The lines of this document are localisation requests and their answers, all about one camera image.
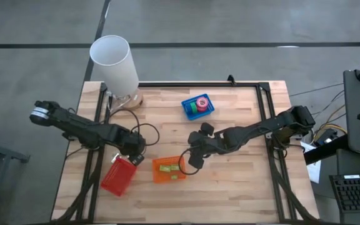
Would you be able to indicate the black frame bracket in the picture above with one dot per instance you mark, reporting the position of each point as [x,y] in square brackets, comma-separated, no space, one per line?
[231,79]

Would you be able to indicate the white paper sheet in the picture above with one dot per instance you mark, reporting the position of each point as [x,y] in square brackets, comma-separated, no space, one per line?
[314,170]

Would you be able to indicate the black keyboard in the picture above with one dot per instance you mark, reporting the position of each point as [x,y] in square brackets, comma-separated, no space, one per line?
[355,193]

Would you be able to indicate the black desk beam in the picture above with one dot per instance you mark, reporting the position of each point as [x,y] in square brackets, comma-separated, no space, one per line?
[323,153]

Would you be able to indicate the table lamp white shade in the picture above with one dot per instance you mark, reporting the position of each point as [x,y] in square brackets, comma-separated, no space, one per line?
[114,65]

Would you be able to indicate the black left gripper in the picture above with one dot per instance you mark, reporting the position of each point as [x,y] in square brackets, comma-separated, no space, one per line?
[133,142]

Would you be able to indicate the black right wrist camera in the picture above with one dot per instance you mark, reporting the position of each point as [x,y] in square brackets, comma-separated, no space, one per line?
[195,162]

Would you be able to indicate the orange plastic basket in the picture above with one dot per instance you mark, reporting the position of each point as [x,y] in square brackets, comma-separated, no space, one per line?
[167,161]

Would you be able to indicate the small black power box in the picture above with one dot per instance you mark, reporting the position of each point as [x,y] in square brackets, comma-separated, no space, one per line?
[325,137]

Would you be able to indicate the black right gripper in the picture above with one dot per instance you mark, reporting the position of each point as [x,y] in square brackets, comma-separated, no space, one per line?
[212,142]

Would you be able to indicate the dark grey desk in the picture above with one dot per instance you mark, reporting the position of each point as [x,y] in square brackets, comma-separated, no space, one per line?
[348,165]

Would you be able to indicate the red plastic basket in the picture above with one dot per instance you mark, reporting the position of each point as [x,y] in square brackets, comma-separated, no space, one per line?
[119,179]

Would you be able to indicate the blue plastic basket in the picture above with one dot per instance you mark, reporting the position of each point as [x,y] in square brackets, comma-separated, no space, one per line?
[209,110]

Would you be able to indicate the black aluminium table frame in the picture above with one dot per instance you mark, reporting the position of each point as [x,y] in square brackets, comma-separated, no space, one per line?
[198,84]

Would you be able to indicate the pink tape roll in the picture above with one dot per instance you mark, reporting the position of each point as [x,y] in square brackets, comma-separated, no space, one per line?
[198,100]

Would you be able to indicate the green tape roll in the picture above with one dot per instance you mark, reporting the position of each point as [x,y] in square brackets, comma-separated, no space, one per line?
[193,107]

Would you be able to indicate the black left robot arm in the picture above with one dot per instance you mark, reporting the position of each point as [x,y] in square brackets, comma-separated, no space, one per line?
[83,128]

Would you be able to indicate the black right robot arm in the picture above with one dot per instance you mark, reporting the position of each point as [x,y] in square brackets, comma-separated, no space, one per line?
[261,128]

